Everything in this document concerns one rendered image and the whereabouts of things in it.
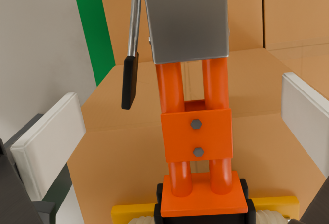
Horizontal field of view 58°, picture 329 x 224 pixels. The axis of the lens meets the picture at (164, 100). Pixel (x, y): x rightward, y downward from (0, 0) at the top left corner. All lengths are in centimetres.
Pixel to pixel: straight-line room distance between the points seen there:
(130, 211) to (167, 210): 20
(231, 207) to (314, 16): 63
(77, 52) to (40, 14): 22
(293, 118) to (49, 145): 13
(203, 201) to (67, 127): 17
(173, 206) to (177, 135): 7
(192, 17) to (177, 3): 2
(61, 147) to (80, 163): 31
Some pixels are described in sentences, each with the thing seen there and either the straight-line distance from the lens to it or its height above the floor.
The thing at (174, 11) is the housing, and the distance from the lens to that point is 24.
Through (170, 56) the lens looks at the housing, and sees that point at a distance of 24.
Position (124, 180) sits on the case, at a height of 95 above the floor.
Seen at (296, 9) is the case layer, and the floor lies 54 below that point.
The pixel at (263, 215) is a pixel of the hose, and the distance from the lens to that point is 44.
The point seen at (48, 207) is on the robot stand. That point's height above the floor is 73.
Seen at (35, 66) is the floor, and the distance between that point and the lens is 153.
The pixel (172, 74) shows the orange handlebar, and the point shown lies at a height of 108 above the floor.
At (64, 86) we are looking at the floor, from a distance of 151.
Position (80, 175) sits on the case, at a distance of 49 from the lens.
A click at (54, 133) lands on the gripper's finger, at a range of 17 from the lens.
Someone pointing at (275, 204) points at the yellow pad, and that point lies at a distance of 50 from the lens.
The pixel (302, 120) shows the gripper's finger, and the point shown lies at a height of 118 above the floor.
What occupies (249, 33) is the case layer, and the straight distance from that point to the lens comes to 81.
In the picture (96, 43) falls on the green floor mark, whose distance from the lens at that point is 140.
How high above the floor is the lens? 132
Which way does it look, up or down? 68 degrees down
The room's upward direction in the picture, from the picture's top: 172 degrees counter-clockwise
